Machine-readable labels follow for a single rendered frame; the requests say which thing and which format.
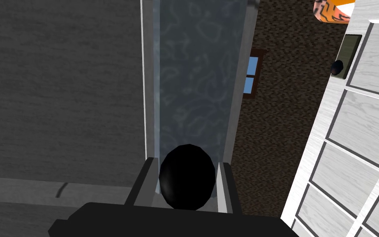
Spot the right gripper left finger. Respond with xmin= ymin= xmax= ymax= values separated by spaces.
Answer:
xmin=125 ymin=157 xmax=160 ymax=207

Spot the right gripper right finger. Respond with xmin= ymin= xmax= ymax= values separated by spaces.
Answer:
xmin=215 ymin=161 xmax=243 ymax=215

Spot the black ball door knob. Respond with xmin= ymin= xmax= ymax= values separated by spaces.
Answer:
xmin=158 ymin=144 xmax=217 ymax=211

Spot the brown framed window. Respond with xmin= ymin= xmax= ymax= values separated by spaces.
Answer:
xmin=243 ymin=49 xmax=267 ymax=100

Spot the grey door with blue panel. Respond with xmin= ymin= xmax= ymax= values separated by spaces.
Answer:
xmin=140 ymin=0 xmax=260 ymax=200

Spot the white panelled door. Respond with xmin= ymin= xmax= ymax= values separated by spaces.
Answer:
xmin=280 ymin=0 xmax=379 ymax=237

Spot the black knob on dark plate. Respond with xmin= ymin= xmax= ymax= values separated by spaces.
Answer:
xmin=330 ymin=34 xmax=363 ymax=80

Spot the orange black striped object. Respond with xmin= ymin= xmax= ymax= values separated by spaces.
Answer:
xmin=313 ymin=0 xmax=356 ymax=25

